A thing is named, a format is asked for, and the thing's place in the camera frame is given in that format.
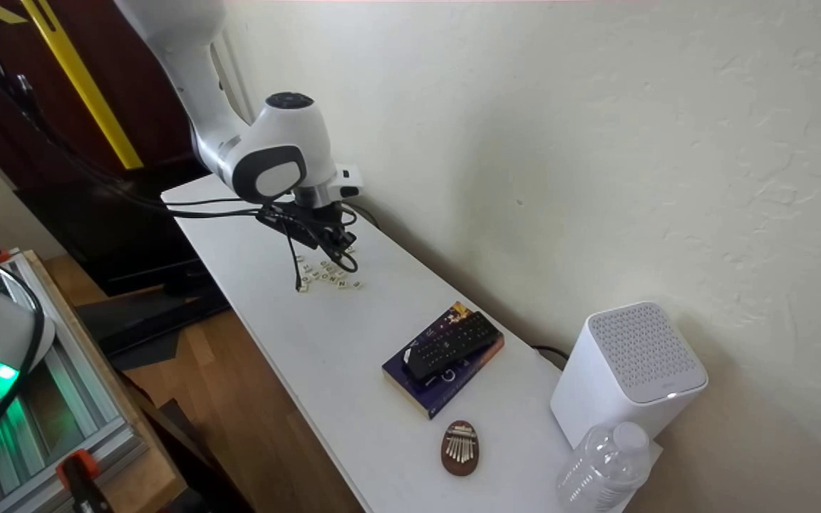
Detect black cable over robot base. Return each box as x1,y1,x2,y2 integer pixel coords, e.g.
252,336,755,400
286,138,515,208
0,256,48,481

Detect dark blue box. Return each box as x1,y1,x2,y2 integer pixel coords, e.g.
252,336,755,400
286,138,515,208
380,299,507,421

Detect clear plastic water bottle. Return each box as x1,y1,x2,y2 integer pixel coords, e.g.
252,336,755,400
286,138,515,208
554,420,655,513

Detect yellow strip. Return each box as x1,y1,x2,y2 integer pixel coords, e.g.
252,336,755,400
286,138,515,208
21,0,148,175

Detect dark brown furniture piece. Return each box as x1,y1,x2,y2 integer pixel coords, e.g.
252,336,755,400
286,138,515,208
128,397,257,513

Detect brown wooden kalimba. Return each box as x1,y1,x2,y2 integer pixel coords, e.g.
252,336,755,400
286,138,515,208
440,420,481,480

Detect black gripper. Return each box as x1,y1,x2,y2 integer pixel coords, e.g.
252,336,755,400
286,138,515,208
279,199,363,275

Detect dark grey low shelf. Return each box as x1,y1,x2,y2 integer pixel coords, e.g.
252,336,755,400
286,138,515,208
75,283,234,374

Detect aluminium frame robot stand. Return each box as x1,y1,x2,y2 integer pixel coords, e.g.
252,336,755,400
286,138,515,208
0,249,190,513

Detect black yellow striped bar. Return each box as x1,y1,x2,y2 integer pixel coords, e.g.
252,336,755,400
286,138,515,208
0,0,35,29

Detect dark chair corner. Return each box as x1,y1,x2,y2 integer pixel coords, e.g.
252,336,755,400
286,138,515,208
16,155,234,299

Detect white cube speaker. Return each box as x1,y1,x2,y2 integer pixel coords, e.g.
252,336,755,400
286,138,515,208
548,299,713,450

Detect black remote control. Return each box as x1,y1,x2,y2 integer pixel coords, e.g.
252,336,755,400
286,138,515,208
401,310,498,387

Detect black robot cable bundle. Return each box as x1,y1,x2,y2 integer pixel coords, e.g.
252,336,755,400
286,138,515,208
162,195,360,293

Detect thin black speaker cable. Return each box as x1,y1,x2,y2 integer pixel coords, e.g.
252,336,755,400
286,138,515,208
527,340,572,370

